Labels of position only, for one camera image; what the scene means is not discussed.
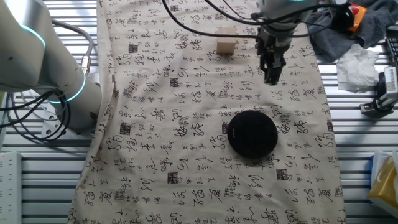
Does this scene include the wooden cube block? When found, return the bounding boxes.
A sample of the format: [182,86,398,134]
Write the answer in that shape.
[216,26,238,56]

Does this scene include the beige calligraphy print cloth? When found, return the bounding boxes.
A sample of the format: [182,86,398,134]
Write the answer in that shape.
[67,0,348,224]

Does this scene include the small camera on stand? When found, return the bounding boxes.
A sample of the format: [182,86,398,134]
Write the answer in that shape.
[359,66,398,118]

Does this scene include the orange emergency stop box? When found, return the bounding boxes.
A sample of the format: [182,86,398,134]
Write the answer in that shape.
[347,2,368,33]

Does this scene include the black round scale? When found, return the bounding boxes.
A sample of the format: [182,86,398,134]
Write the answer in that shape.
[227,110,279,159]

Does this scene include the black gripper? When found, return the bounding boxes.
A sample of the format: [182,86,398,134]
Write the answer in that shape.
[256,27,289,86]

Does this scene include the white crumpled tissue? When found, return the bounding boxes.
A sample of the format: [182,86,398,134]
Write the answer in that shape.
[335,43,381,93]

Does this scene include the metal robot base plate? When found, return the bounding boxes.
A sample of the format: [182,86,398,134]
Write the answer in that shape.
[41,102,94,138]

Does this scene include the yellow tissue pack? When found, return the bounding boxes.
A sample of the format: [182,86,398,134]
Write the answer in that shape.
[366,151,398,210]

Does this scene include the white power strip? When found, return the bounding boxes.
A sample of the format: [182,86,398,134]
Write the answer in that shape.
[0,151,22,224]

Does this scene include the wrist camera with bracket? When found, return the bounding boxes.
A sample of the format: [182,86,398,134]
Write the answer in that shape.
[320,0,356,32]

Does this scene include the black cable bundle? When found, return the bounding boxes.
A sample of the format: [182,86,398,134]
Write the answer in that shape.
[0,88,72,142]

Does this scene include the black keyboard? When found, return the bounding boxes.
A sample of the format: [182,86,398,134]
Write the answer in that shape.
[384,26,398,68]

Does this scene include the grey base cable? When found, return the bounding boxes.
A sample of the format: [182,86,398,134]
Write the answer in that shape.
[51,18,95,76]

